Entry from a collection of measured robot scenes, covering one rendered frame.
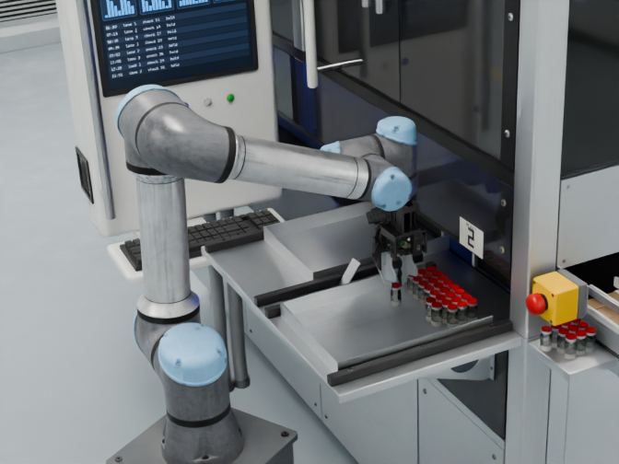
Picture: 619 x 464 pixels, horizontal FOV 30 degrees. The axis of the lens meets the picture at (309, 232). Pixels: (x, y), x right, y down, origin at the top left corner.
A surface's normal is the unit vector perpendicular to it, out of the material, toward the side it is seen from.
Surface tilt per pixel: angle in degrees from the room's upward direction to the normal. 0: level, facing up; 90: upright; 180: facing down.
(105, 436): 0
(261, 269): 0
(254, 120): 90
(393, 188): 90
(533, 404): 90
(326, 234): 0
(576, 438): 90
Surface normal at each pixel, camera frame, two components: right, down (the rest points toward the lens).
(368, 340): -0.05, -0.90
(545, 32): 0.43, 0.38
